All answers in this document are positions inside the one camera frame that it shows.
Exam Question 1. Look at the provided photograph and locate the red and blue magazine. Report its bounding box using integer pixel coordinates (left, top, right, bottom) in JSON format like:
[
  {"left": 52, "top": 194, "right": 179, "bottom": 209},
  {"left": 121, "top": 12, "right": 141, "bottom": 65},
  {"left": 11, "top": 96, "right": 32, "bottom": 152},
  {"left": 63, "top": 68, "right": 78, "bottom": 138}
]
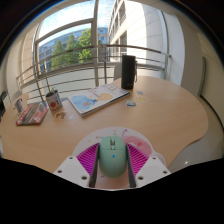
[{"left": 15, "top": 101, "right": 50, "bottom": 127}]

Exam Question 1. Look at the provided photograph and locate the printed cup with plant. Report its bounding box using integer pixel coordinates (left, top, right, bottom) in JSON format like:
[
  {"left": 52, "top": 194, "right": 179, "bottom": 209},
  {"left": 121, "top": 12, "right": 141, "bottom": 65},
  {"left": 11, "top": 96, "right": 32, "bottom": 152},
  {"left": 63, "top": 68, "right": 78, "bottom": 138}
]
[{"left": 45, "top": 87, "right": 64, "bottom": 112}]

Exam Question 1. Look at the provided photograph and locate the grey-green door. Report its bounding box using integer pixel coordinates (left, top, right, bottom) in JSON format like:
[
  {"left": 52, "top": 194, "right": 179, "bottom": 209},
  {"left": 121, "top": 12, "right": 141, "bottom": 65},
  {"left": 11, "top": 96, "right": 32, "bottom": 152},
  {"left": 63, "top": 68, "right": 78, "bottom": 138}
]
[{"left": 195, "top": 56, "right": 206, "bottom": 98}]

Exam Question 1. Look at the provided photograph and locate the white illustrated book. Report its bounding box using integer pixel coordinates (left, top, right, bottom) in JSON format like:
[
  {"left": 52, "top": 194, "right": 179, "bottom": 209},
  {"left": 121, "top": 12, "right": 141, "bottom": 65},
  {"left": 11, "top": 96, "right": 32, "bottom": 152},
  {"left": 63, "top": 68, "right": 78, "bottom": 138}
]
[{"left": 67, "top": 83, "right": 131, "bottom": 118}]

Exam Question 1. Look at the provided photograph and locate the white chair backrest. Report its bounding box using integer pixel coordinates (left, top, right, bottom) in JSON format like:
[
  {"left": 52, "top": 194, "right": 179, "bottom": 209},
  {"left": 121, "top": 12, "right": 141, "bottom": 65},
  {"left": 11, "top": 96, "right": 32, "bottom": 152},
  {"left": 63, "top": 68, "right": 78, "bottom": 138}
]
[{"left": 113, "top": 62, "right": 124, "bottom": 82}]

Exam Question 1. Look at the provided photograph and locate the black cylindrical speaker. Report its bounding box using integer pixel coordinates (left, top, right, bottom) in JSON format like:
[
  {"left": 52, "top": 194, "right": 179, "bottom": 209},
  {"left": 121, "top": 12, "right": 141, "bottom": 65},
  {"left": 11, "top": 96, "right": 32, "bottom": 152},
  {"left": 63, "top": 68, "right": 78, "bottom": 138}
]
[{"left": 120, "top": 54, "right": 138, "bottom": 90}]

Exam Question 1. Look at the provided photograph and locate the mint green computer mouse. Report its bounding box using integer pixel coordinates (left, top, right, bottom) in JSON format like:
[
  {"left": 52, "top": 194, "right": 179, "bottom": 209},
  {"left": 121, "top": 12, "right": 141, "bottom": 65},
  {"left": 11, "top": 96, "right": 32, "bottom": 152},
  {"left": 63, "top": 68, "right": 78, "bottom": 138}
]
[{"left": 98, "top": 134, "right": 128, "bottom": 179}]

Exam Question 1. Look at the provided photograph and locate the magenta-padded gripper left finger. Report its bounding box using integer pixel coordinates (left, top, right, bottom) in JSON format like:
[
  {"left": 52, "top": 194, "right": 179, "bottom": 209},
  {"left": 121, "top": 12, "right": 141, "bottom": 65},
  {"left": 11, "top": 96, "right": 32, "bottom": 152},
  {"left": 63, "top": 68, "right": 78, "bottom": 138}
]
[{"left": 53, "top": 142, "right": 100, "bottom": 189}]

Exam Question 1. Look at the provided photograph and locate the metal balcony railing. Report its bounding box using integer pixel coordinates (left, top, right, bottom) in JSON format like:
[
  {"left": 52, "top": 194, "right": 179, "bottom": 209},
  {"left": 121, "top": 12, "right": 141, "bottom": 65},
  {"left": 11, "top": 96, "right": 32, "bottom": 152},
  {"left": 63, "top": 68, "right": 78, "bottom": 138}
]
[{"left": 15, "top": 44, "right": 173, "bottom": 101}]

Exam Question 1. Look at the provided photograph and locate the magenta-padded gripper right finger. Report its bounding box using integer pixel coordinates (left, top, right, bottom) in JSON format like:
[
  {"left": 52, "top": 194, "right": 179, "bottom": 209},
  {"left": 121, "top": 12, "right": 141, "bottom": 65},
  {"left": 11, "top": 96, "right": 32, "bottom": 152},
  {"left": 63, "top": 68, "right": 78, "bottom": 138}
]
[{"left": 125, "top": 142, "right": 172, "bottom": 189}]

